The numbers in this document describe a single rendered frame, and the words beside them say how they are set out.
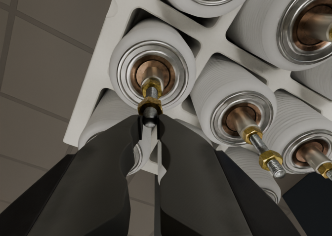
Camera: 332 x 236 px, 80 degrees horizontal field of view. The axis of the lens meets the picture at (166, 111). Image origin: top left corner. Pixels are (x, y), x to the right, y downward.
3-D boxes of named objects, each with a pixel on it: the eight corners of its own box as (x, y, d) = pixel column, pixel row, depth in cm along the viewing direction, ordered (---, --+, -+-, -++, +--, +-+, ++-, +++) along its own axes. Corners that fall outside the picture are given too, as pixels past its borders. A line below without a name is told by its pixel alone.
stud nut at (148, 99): (135, 112, 15) (133, 118, 14) (142, 93, 14) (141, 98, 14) (159, 120, 16) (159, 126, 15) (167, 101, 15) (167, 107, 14)
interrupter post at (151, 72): (143, 87, 22) (141, 100, 19) (140, 66, 21) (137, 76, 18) (165, 85, 22) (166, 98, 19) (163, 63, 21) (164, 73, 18)
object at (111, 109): (132, 65, 39) (114, 108, 23) (161, 100, 43) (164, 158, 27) (97, 93, 41) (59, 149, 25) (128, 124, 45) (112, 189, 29)
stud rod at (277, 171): (247, 120, 23) (284, 169, 16) (251, 126, 23) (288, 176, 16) (239, 125, 23) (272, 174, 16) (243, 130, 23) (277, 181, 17)
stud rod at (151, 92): (146, 85, 20) (140, 126, 13) (149, 76, 19) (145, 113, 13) (155, 88, 20) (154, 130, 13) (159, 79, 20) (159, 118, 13)
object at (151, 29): (133, 72, 39) (117, 119, 24) (124, 19, 35) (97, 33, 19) (181, 67, 39) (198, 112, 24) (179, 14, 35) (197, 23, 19)
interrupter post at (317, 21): (300, 40, 20) (323, 47, 17) (302, 15, 19) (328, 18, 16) (324, 35, 20) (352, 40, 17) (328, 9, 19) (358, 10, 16)
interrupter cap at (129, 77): (124, 109, 23) (123, 112, 23) (110, 42, 20) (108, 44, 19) (188, 104, 23) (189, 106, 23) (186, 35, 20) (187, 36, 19)
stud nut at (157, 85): (139, 93, 18) (138, 97, 18) (145, 76, 18) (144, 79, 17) (158, 99, 19) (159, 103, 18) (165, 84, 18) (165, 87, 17)
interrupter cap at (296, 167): (269, 153, 27) (271, 156, 27) (320, 117, 25) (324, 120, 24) (297, 178, 30) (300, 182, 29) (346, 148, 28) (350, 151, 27)
